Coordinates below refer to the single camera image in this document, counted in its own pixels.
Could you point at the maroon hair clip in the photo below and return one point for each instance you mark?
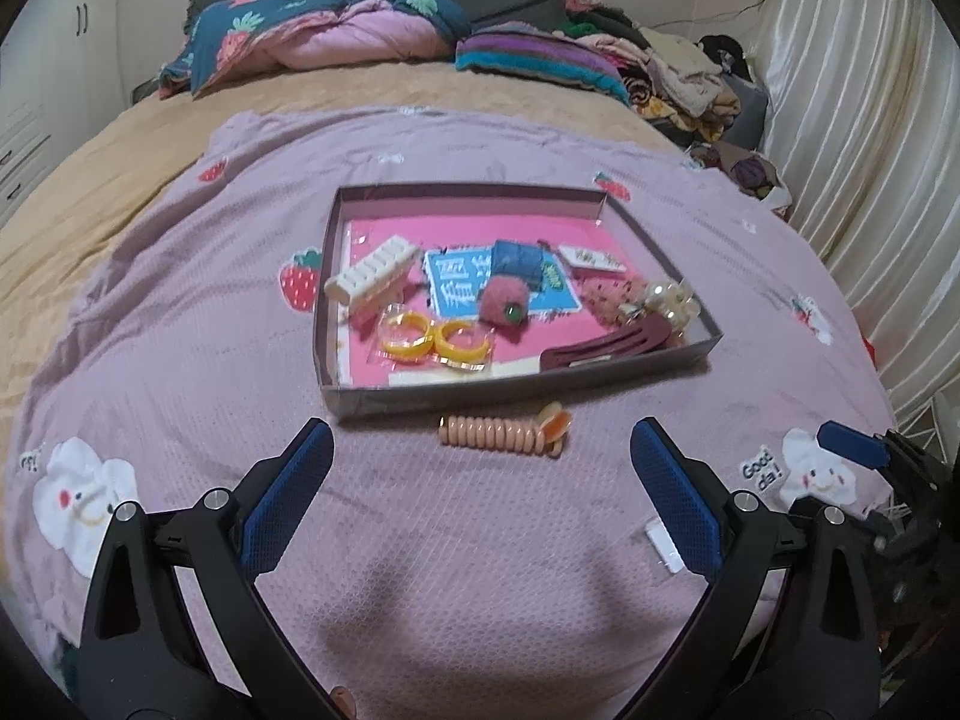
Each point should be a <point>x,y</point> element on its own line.
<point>600,349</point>

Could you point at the white glossy curtain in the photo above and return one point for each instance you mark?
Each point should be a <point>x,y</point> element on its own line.
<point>885,165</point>

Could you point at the pink pompom hair clip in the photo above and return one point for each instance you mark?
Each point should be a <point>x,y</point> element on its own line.
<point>502,296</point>

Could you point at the shallow box with pink lining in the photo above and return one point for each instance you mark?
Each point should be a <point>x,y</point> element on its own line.
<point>420,399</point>

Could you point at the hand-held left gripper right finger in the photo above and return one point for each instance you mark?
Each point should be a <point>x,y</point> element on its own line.
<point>679,502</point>

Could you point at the speckled pink hair clip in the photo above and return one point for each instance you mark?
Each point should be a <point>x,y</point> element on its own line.
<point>611,296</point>

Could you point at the white hair claw clip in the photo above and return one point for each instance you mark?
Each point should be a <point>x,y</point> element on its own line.
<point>367,270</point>

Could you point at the blue hair accessory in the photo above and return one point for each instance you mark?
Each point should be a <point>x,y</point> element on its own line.
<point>517,259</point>

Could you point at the pearl hair clip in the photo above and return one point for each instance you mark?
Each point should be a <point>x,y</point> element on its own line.
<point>675,304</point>

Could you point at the purple printed blanket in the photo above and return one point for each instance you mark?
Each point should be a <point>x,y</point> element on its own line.
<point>487,540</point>

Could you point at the blue pink floral quilt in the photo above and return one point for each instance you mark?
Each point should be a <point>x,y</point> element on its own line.
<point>337,37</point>

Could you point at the white wardrobe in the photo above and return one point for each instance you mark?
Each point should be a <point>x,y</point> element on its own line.
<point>45,90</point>

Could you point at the striped purple teal blanket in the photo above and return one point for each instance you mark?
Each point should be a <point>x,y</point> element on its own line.
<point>540,56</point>

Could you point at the small white earring card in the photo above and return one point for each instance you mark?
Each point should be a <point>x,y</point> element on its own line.
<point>592,259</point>

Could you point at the small clear white clip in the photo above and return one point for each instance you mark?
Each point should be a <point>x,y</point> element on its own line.
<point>664,547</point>

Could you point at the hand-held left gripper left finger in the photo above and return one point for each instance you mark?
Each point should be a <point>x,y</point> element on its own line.
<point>289,495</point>

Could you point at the tan bed sheet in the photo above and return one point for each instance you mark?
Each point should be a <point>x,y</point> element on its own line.
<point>112,165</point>

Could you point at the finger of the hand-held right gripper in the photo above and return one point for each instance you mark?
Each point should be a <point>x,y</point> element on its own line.
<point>851,444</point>

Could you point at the yellow hoop earrings packet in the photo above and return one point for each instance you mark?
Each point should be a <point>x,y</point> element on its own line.
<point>405,345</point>

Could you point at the pile of clothes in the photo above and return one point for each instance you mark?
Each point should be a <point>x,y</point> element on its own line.
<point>690,82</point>

